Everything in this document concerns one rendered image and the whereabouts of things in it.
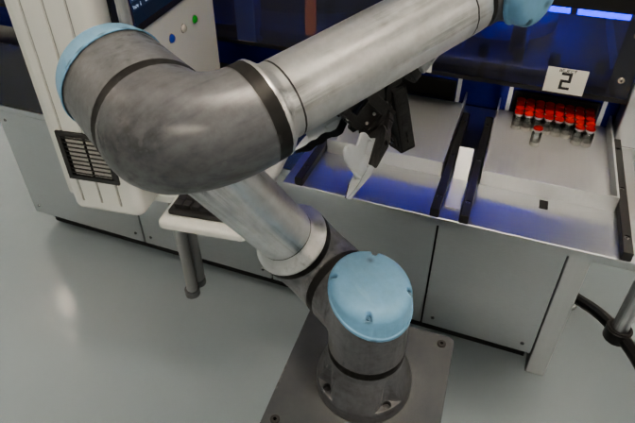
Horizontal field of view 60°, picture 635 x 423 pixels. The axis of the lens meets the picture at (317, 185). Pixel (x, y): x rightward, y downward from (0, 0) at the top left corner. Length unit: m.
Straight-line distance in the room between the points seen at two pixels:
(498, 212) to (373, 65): 0.67
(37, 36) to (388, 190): 0.72
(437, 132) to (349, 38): 0.86
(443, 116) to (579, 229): 0.46
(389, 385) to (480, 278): 0.92
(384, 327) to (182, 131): 0.41
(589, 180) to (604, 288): 1.14
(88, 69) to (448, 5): 0.34
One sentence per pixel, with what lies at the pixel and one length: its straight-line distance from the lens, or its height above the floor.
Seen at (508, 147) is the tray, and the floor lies 0.88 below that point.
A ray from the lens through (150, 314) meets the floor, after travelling 2.13.
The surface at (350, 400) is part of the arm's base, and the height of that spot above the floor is 0.83.
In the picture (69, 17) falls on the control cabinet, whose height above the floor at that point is 1.24.
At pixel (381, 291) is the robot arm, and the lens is 0.75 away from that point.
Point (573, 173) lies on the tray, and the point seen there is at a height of 0.88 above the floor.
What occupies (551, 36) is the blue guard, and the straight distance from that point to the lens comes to 1.32.
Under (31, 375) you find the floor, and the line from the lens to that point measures 2.11.
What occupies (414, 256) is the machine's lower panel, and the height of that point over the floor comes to 0.38.
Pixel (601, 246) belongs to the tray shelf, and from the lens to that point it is 1.13.
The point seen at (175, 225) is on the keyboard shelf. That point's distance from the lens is 1.21.
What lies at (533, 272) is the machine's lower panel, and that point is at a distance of 1.69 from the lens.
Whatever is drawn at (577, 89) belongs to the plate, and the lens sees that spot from 1.37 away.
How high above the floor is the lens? 1.57
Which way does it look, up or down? 37 degrees down
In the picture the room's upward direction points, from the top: straight up
